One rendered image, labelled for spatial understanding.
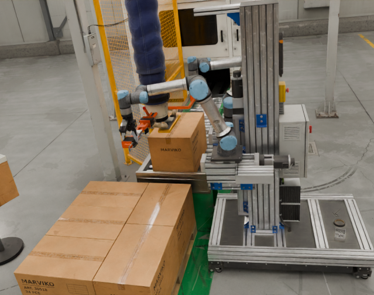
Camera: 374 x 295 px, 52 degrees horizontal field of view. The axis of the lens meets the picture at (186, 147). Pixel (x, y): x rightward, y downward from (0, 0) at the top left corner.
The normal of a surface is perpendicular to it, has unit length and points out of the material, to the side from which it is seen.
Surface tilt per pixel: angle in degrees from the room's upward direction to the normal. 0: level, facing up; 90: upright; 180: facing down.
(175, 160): 90
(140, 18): 80
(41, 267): 0
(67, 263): 0
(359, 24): 90
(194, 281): 0
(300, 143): 90
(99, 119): 90
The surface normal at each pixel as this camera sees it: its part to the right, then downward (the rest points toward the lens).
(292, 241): -0.11, -0.89
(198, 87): -0.05, 0.33
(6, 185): 0.83, 0.16
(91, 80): -0.22, 0.46
